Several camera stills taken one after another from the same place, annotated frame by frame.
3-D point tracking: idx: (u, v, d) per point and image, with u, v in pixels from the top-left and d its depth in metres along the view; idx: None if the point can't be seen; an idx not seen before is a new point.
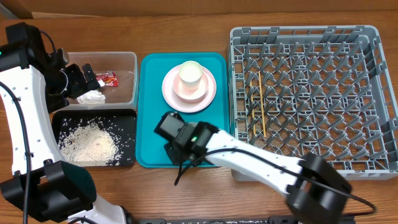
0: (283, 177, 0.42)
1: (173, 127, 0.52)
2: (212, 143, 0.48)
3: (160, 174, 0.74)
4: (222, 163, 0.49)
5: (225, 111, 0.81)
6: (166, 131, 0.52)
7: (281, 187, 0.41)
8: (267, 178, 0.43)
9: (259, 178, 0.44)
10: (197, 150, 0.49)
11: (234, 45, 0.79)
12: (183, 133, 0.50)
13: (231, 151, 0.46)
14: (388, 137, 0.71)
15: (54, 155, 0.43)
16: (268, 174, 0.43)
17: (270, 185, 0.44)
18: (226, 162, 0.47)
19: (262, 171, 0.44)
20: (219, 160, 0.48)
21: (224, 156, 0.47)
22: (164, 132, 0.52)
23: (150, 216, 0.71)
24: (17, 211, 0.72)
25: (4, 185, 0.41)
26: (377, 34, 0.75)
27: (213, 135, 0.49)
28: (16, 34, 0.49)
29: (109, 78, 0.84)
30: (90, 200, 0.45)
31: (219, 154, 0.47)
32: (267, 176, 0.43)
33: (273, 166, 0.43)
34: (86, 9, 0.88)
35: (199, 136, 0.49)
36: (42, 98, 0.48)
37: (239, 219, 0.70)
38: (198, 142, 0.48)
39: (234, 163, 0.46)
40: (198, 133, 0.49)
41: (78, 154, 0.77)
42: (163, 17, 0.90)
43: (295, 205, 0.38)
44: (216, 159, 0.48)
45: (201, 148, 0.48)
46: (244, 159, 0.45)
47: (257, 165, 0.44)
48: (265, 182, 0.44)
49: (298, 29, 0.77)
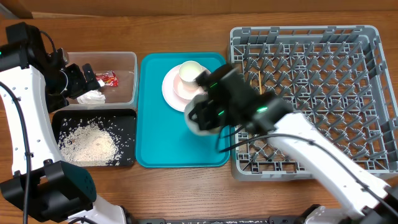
0: (363, 195, 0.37)
1: (235, 84, 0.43)
2: (282, 121, 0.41)
3: (160, 174, 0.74)
4: (285, 150, 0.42)
5: None
6: (227, 86, 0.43)
7: (357, 206, 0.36)
8: (340, 188, 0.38)
9: (329, 183, 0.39)
10: (260, 124, 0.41)
11: (234, 45, 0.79)
12: (247, 94, 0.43)
13: (308, 142, 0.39)
14: (388, 137, 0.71)
15: (54, 155, 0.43)
16: (346, 185, 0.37)
17: (337, 195, 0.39)
18: (295, 152, 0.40)
19: (338, 179, 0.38)
20: (283, 145, 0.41)
21: (295, 143, 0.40)
22: (223, 86, 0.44)
23: (150, 216, 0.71)
24: (17, 211, 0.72)
25: (4, 185, 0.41)
26: (377, 34, 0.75)
27: (285, 117, 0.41)
28: (16, 34, 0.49)
29: (109, 78, 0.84)
30: (90, 200, 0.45)
31: (291, 140, 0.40)
32: (342, 186, 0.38)
33: (356, 179, 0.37)
34: (86, 9, 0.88)
35: (269, 107, 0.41)
36: (42, 99, 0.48)
37: (239, 219, 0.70)
38: (265, 113, 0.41)
39: (304, 154, 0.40)
40: (266, 104, 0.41)
41: (78, 154, 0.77)
42: (163, 17, 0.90)
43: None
44: (282, 144, 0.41)
45: (267, 123, 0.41)
46: (318, 155, 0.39)
47: (334, 170, 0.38)
48: (334, 188, 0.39)
49: (298, 29, 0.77)
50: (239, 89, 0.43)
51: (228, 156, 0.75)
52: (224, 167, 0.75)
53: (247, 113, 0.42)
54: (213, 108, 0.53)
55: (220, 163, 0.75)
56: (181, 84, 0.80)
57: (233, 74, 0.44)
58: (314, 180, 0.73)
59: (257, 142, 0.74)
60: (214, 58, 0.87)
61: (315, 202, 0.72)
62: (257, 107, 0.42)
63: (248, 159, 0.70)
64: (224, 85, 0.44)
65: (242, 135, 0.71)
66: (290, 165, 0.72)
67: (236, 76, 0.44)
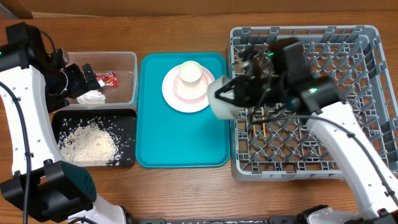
0: (385, 199, 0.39)
1: (292, 59, 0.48)
2: (329, 107, 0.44)
3: (160, 174, 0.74)
4: (322, 137, 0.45)
5: None
6: (284, 56, 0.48)
7: (375, 206, 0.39)
8: (364, 185, 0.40)
9: (354, 177, 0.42)
10: (306, 102, 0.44)
11: (234, 45, 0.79)
12: (300, 72, 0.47)
13: (347, 134, 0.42)
14: (388, 137, 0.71)
15: (54, 155, 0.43)
16: (370, 185, 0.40)
17: (358, 191, 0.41)
18: (333, 141, 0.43)
19: (365, 177, 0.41)
20: (321, 132, 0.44)
21: (334, 132, 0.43)
22: (279, 57, 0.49)
23: (150, 216, 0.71)
24: (17, 211, 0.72)
25: (4, 185, 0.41)
26: (377, 34, 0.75)
27: (333, 104, 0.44)
28: (16, 34, 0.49)
29: (109, 78, 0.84)
30: (90, 200, 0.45)
31: (331, 127, 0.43)
32: (367, 185, 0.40)
33: (382, 182, 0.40)
34: (86, 9, 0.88)
35: (319, 89, 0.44)
36: (42, 99, 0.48)
37: (239, 219, 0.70)
38: (315, 94, 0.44)
39: (338, 144, 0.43)
40: (320, 86, 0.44)
41: (78, 154, 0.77)
42: (163, 17, 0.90)
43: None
44: (322, 129, 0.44)
45: (314, 102, 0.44)
46: (353, 149, 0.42)
47: (362, 167, 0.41)
48: (357, 185, 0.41)
49: (298, 29, 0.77)
50: (294, 64, 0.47)
51: (228, 156, 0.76)
52: (224, 167, 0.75)
53: (297, 89, 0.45)
54: (259, 84, 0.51)
55: (220, 163, 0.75)
56: (181, 84, 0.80)
57: (295, 50, 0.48)
58: (314, 180, 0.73)
59: (257, 142, 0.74)
60: (214, 58, 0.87)
61: (314, 202, 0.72)
62: (310, 86, 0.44)
63: (248, 160, 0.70)
64: (282, 56, 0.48)
65: (242, 136, 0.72)
66: (290, 165, 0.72)
67: (296, 51, 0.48)
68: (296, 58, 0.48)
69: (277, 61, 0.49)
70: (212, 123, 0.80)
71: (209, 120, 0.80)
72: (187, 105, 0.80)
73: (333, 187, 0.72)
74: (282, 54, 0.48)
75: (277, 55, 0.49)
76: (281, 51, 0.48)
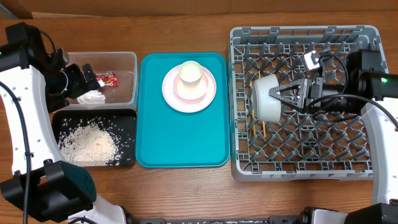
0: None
1: (370, 63, 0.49)
2: (391, 101, 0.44)
3: (160, 174, 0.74)
4: (369, 124, 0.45)
5: (225, 110, 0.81)
6: (361, 58, 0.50)
7: (390, 195, 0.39)
8: (388, 174, 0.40)
9: (381, 165, 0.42)
10: (372, 86, 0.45)
11: (234, 45, 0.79)
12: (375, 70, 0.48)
13: (396, 127, 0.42)
14: None
15: (54, 155, 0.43)
16: (395, 176, 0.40)
17: (380, 178, 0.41)
18: (377, 128, 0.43)
19: (393, 168, 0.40)
20: (371, 119, 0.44)
21: (385, 122, 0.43)
22: (356, 59, 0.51)
23: (150, 216, 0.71)
24: (17, 211, 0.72)
25: (4, 185, 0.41)
26: (377, 34, 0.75)
27: (397, 99, 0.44)
28: (16, 35, 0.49)
29: (109, 78, 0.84)
30: (89, 200, 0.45)
31: (384, 117, 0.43)
32: (392, 176, 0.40)
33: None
34: (86, 9, 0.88)
35: (390, 83, 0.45)
36: (42, 99, 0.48)
37: (239, 219, 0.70)
38: (386, 84, 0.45)
39: (383, 133, 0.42)
40: (393, 79, 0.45)
41: (78, 154, 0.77)
42: (163, 17, 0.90)
43: (382, 216, 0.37)
44: (374, 116, 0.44)
45: (380, 90, 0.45)
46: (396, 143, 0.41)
47: (395, 159, 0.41)
48: (382, 172, 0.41)
49: (298, 29, 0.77)
50: (370, 66, 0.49)
51: (228, 156, 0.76)
52: (224, 167, 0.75)
53: (369, 74, 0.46)
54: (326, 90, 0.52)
55: (220, 163, 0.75)
56: (181, 84, 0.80)
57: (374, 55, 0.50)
58: (314, 180, 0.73)
59: (257, 142, 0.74)
60: (214, 58, 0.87)
61: (314, 202, 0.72)
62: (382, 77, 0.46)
63: (248, 160, 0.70)
64: (359, 57, 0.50)
65: (242, 135, 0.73)
66: (290, 165, 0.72)
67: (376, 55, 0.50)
68: (373, 63, 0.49)
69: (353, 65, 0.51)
70: (213, 123, 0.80)
71: (209, 119, 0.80)
72: (188, 105, 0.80)
73: (333, 187, 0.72)
74: (359, 55, 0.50)
75: (355, 58, 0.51)
76: (359, 53, 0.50)
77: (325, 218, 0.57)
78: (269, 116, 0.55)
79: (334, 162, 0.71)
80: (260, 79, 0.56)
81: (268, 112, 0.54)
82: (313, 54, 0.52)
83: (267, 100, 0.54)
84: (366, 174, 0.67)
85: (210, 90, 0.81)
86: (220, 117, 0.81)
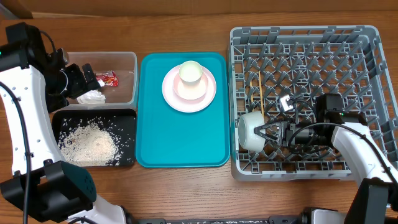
0: (381, 175, 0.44)
1: (333, 104, 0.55)
2: (352, 124, 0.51)
3: (160, 174, 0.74)
4: (341, 144, 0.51)
5: (225, 111, 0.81)
6: (326, 101, 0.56)
7: None
8: (365, 166, 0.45)
9: (359, 163, 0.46)
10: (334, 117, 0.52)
11: (234, 45, 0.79)
12: (336, 103, 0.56)
13: (359, 136, 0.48)
14: (388, 137, 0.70)
15: (54, 155, 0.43)
16: (372, 165, 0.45)
17: (362, 173, 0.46)
18: (347, 142, 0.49)
19: (367, 158, 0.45)
20: (339, 137, 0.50)
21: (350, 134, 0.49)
22: (322, 101, 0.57)
23: (150, 216, 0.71)
24: (17, 211, 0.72)
25: (4, 185, 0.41)
26: (377, 34, 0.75)
27: (355, 123, 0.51)
28: (16, 35, 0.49)
29: (109, 78, 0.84)
30: (90, 200, 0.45)
31: (349, 132, 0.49)
32: (369, 165, 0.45)
33: (382, 164, 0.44)
34: (86, 9, 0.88)
35: (346, 117, 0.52)
36: (42, 99, 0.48)
37: (239, 219, 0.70)
38: (344, 118, 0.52)
39: (352, 142, 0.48)
40: (349, 114, 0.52)
41: (78, 154, 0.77)
42: (164, 17, 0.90)
43: (368, 185, 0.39)
44: (341, 135, 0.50)
45: (341, 119, 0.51)
46: (364, 145, 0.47)
47: (367, 154, 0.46)
48: (361, 168, 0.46)
49: (298, 29, 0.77)
50: (334, 107, 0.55)
51: (227, 156, 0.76)
52: (225, 167, 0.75)
53: (331, 113, 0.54)
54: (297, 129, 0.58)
55: (220, 163, 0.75)
56: (181, 84, 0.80)
57: (336, 98, 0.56)
58: (313, 180, 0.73)
59: None
60: (214, 58, 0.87)
61: (314, 202, 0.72)
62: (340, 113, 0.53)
63: (248, 160, 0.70)
64: (324, 100, 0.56)
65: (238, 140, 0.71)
66: (290, 165, 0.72)
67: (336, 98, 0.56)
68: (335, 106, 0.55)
69: (321, 106, 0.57)
70: (212, 123, 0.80)
71: (209, 120, 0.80)
72: (187, 105, 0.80)
73: (333, 188, 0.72)
74: (324, 99, 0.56)
75: (321, 100, 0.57)
76: (323, 96, 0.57)
77: (324, 218, 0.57)
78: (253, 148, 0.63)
79: (334, 162, 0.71)
80: (248, 115, 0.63)
81: (254, 144, 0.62)
82: (288, 101, 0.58)
83: (254, 135, 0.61)
84: None
85: (210, 90, 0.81)
86: (220, 117, 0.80)
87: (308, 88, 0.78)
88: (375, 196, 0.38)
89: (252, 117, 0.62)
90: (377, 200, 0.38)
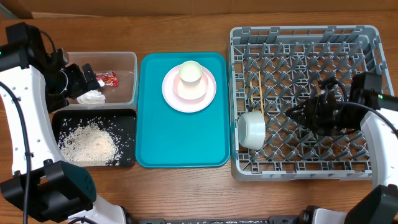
0: None
1: (372, 84, 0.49)
2: (388, 112, 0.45)
3: (160, 174, 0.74)
4: (368, 131, 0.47)
5: (225, 110, 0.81)
6: (364, 78, 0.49)
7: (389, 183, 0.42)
8: (386, 167, 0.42)
9: (380, 161, 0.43)
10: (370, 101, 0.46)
11: (234, 45, 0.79)
12: (373, 82, 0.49)
13: (392, 130, 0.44)
14: None
15: (54, 155, 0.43)
16: (393, 168, 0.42)
17: (380, 172, 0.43)
18: (375, 132, 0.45)
19: (390, 160, 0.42)
20: (369, 124, 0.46)
21: (382, 125, 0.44)
22: (359, 80, 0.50)
23: (150, 216, 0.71)
24: (17, 211, 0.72)
25: (3, 185, 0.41)
26: (377, 34, 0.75)
27: (393, 111, 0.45)
28: (16, 35, 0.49)
29: (109, 78, 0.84)
30: (89, 200, 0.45)
31: (380, 122, 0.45)
32: (390, 167, 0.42)
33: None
34: (86, 9, 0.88)
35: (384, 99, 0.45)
36: (42, 99, 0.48)
37: (239, 219, 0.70)
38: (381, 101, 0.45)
39: (380, 135, 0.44)
40: (390, 97, 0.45)
41: (78, 154, 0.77)
42: (163, 17, 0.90)
43: (381, 195, 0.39)
44: (371, 122, 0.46)
45: (378, 103, 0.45)
46: (392, 143, 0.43)
47: (392, 154, 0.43)
48: (380, 167, 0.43)
49: (298, 29, 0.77)
50: (372, 88, 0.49)
51: (227, 156, 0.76)
52: (224, 167, 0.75)
53: (368, 92, 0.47)
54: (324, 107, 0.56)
55: (220, 163, 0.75)
56: (181, 84, 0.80)
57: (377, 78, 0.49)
58: (314, 180, 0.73)
59: None
60: (214, 58, 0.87)
61: (315, 202, 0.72)
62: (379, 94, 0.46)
63: (248, 160, 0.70)
64: (363, 78, 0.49)
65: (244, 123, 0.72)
66: (290, 165, 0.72)
67: (376, 76, 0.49)
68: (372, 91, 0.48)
69: (357, 84, 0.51)
70: (212, 123, 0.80)
71: (209, 119, 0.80)
72: (187, 105, 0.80)
73: (334, 188, 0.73)
74: (364, 76, 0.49)
75: (359, 77, 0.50)
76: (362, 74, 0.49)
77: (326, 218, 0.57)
78: (252, 146, 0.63)
79: (334, 162, 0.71)
80: (250, 115, 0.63)
81: (253, 142, 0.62)
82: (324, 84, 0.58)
83: (254, 133, 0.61)
84: (367, 174, 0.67)
85: (210, 89, 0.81)
86: (220, 117, 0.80)
87: (308, 88, 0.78)
88: (385, 206, 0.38)
89: (255, 116, 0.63)
90: (387, 208, 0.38)
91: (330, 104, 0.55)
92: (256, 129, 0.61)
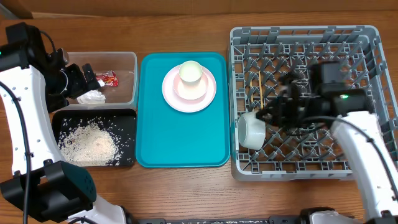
0: (390, 203, 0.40)
1: (331, 73, 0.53)
2: (356, 114, 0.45)
3: (160, 174, 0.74)
4: (342, 142, 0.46)
5: (225, 110, 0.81)
6: (322, 70, 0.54)
7: (380, 206, 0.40)
8: (372, 188, 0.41)
9: (365, 180, 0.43)
10: (336, 106, 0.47)
11: (234, 45, 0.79)
12: (332, 72, 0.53)
13: (366, 139, 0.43)
14: (388, 137, 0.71)
15: (54, 155, 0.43)
16: (379, 187, 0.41)
17: (367, 193, 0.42)
18: (351, 144, 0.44)
19: (374, 179, 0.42)
20: (342, 135, 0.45)
21: (356, 134, 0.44)
22: (318, 72, 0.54)
23: (150, 216, 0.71)
24: (17, 211, 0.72)
25: (3, 185, 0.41)
26: (377, 34, 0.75)
27: (359, 110, 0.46)
28: (16, 35, 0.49)
29: (109, 78, 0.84)
30: (90, 200, 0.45)
31: (353, 130, 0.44)
32: (376, 187, 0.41)
33: (392, 186, 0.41)
34: (86, 9, 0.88)
35: (349, 97, 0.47)
36: (42, 99, 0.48)
37: (239, 219, 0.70)
38: (347, 100, 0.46)
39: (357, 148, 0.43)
40: (352, 94, 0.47)
41: (78, 154, 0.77)
42: (164, 17, 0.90)
43: None
44: (344, 132, 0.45)
45: (345, 107, 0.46)
46: (371, 155, 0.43)
47: (373, 170, 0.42)
48: (366, 186, 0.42)
49: (298, 29, 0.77)
50: (331, 78, 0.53)
51: (228, 156, 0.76)
52: (224, 167, 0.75)
53: (333, 94, 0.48)
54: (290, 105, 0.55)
55: (220, 163, 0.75)
56: (181, 84, 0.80)
57: (333, 68, 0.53)
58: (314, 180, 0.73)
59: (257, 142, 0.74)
60: (214, 58, 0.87)
61: (314, 202, 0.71)
62: (343, 93, 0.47)
63: (248, 160, 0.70)
64: (321, 68, 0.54)
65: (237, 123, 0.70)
66: (290, 165, 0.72)
67: (334, 67, 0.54)
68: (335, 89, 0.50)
69: (316, 78, 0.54)
70: (212, 123, 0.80)
71: (209, 119, 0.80)
72: (188, 105, 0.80)
73: (333, 188, 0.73)
74: (322, 67, 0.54)
75: (316, 69, 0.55)
76: (321, 67, 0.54)
77: None
78: (252, 146, 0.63)
79: (334, 162, 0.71)
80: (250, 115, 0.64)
81: (254, 142, 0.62)
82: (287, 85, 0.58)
83: (254, 133, 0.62)
84: None
85: (210, 89, 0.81)
86: (220, 117, 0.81)
87: None
88: None
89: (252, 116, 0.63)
90: None
91: (296, 100, 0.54)
92: (256, 129, 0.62)
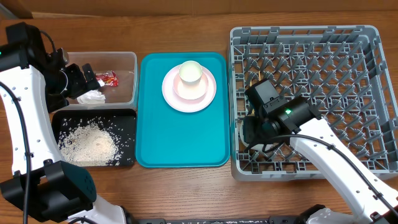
0: (374, 202, 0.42)
1: (264, 91, 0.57)
2: (306, 124, 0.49)
3: (160, 174, 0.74)
4: (308, 155, 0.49)
5: (225, 111, 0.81)
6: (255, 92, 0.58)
7: (367, 211, 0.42)
8: (353, 194, 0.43)
9: (344, 188, 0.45)
10: (284, 124, 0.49)
11: (234, 45, 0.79)
12: (263, 91, 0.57)
13: (327, 147, 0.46)
14: (388, 137, 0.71)
15: (54, 155, 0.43)
16: (359, 191, 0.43)
17: (351, 200, 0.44)
18: (316, 156, 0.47)
19: (352, 185, 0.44)
20: (306, 149, 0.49)
21: (316, 145, 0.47)
22: (254, 94, 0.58)
23: (150, 216, 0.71)
24: (17, 211, 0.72)
25: (4, 185, 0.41)
26: (377, 34, 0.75)
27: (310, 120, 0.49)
28: (16, 35, 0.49)
29: (109, 78, 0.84)
30: (90, 200, 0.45)
31: (311, 142, 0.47)
32: (356, 192, 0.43)
33: (369, 186, 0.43)
34: (86, 9, 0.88)
35: (294, 111, 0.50)
36: (42, 99, 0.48)
37: (239, 219, 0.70)
38: (293, 114, 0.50)
39: (323, 158, 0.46)
40: (294, 106, 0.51)
41: (78, 154, 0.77)
42: (164, 17, 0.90)
43: None
44: (305, 147, 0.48)
45: (291, 121, 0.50)
46: (337, 162, 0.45)
47: (346, 175, 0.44)
48: (348, 195, 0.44)
49: (298, 29, 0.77)
50: (269, 96, 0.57)
51: (227, 156, 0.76)
52: (224, 167, 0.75)
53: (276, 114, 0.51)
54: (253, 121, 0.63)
55: (220, 163, 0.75)
56: (181, 84, 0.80)
57: (265, 86, 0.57)
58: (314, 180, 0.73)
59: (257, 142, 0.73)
60: (214, 58, 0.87)
61: (314, 202, 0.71)
62: (285, 109, 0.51)
63: (248, 160, 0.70)
64: (254, 91, 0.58)
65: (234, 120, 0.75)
66: (290, 165, 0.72)
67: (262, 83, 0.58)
68: (276, 106, 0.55)
69: (254, 99, 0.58)
70: (212, 124, 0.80)
71: (209, 120, 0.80)
72: (187, 105, 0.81)
73: (333, 188, 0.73)
74: (254, 89, 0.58)
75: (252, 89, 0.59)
76: (253, 89, 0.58)
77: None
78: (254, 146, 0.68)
79: None
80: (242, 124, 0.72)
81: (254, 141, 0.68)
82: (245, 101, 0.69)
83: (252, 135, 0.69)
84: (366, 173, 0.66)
85: (210, 90, 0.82)
86: (220, 118, 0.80)
87: (308, 88, 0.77)
88: None
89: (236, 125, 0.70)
90: None
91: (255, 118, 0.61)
92: None
